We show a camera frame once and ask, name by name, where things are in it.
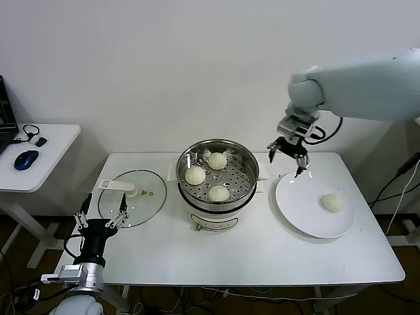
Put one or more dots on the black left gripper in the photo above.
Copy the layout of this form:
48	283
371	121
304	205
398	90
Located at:
95	229

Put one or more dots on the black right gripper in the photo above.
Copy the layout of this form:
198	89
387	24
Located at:
290	147

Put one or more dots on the white steamed baozi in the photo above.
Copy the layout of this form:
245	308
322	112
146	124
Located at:
218	193
333	202
216	161
195	175

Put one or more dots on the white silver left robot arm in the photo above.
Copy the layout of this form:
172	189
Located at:
78	305

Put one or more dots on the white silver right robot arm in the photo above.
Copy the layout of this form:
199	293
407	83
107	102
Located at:
361	85

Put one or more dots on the stainless steel steamer basket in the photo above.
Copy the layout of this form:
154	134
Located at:
236	154

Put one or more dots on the steel steamer pot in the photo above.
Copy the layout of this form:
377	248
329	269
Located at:
210	220

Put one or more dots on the white round plate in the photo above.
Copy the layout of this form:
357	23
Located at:
295	203

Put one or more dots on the white side table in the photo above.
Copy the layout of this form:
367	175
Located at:
52	157

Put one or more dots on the small black device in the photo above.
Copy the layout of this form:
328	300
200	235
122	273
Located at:
40	142

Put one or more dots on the blue computer mouse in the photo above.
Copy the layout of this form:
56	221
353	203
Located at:
25	160

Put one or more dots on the white cabinet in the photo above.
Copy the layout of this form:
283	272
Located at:
405	147

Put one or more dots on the black laptop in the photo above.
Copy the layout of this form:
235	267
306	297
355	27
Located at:
6	124

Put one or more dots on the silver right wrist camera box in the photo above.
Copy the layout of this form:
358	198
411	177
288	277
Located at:
293	126

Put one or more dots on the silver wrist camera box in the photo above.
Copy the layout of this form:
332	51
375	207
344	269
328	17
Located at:
72	272
293	126

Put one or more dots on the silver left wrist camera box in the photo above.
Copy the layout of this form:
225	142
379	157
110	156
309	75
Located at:
72	272

